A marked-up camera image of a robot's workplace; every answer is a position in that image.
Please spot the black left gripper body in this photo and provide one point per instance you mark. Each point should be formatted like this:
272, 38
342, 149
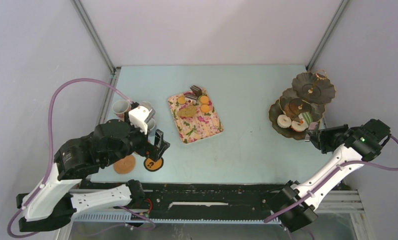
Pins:
139, 142

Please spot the orange round biscuit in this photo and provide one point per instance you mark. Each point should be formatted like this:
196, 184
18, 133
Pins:
204, 99
205, 108

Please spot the white donut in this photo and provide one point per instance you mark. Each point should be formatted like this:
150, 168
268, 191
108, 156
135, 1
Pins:
299, 126
284, 121

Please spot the small yellow cookie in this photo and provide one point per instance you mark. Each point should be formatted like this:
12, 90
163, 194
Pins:
181, 100

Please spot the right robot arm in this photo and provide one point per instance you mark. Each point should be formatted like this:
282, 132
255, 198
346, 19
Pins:
296, 203

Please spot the brown oval cookie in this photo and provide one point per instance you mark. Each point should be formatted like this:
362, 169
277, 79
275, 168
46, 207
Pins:
187, 112

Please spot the green striped cake slice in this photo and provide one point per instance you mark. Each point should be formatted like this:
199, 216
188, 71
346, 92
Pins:
306, 117

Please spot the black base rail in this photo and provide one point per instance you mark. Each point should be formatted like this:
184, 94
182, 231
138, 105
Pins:
213, 202

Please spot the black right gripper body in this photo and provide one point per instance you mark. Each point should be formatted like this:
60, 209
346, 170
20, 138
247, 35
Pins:
328, 139

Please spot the striped chocolate cake slice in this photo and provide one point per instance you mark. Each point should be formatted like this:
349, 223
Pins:
191, 97

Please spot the blue grey mug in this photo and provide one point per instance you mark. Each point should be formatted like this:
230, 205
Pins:
152, 127

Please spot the lower wooden round coaster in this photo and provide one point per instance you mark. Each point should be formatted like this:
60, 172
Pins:
125, 165

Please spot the orange round biscuit lower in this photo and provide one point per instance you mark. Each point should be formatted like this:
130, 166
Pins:
205, 108

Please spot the three tier black cake stand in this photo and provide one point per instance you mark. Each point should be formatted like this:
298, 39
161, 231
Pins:
309, 92

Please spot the floral rectangular tray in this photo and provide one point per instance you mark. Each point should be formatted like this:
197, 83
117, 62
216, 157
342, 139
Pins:
201, 126

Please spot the small pink cup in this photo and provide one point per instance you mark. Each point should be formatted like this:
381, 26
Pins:
146, 104

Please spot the orange round biscuit upper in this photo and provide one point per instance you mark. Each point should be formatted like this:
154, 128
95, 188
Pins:
204, 99

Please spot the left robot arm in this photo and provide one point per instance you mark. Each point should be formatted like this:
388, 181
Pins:
53, 206

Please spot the orange question mark coaster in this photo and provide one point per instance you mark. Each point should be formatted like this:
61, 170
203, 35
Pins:
153, 166

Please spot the chocolate cake piece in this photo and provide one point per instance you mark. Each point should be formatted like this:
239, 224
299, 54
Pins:
196, 90

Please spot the pink mug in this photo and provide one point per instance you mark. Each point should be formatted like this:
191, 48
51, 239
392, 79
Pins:
120, 107

